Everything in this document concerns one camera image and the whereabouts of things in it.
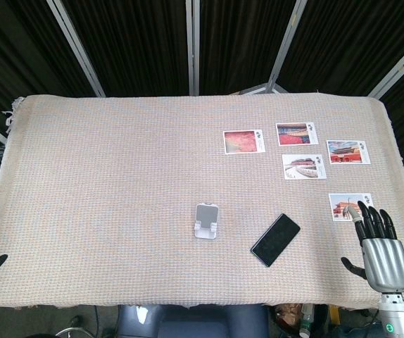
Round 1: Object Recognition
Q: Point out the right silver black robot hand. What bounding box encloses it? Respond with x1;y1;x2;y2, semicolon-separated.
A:
340;200;404;294

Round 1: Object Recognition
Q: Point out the black smartphone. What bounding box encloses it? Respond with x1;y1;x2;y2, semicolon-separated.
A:
250;212;302;268

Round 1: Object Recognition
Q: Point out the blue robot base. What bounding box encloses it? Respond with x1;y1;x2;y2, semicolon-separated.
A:
116;303;270;338

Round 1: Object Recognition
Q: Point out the white phone stand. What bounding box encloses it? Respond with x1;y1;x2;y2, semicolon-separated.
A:
193;201;220;241

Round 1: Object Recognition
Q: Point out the palace and crane statue postcard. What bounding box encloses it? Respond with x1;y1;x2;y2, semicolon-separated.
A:
328;192;374;223

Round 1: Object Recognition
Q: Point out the plastic bottle with green label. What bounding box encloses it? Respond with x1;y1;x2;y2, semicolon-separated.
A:
298;303;315;338

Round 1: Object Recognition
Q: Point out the brown snack bag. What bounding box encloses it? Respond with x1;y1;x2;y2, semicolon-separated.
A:
274;303;301;327

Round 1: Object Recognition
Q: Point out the blue sky palace postcard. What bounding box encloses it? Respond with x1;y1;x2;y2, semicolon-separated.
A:
325;139;371;165

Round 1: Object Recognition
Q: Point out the snowy palace postcard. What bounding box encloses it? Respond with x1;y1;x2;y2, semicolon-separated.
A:
281;153;328;181

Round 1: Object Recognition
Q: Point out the beige woven tablecloth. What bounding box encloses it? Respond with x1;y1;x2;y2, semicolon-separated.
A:
0;92;404;311

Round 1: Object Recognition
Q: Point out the dark red building postcard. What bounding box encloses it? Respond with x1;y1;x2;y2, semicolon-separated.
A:
275;121;320;146

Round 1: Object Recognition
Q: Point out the chrome stool ring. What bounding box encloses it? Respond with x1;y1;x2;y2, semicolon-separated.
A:
54;326;84;338

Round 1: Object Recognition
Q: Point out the red photo postcard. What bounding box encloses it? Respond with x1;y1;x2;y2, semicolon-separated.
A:
222;129;267;156

